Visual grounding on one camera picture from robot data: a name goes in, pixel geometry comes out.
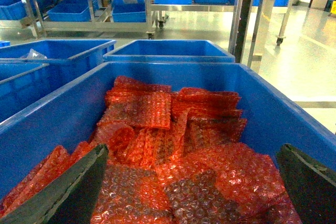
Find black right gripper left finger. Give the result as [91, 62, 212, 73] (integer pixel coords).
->
[1, 144, 109, 223]

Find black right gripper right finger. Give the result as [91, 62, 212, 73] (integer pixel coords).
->
[276, 144, 335, 223]

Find blue plastic bin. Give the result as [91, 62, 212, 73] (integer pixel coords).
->
[0, 61, 336, 224]

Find blue bin at left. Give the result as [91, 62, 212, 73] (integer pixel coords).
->
[1, 62, 51, 122]

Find blue bin behind left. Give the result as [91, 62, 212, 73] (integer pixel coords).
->
[1, 39, 117, 82]

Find blue bin behind right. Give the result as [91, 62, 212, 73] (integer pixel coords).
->
[103, 39, 235, 63]

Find red bubble wrap bags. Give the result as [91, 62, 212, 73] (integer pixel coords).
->
[1, 76, 301, 223]

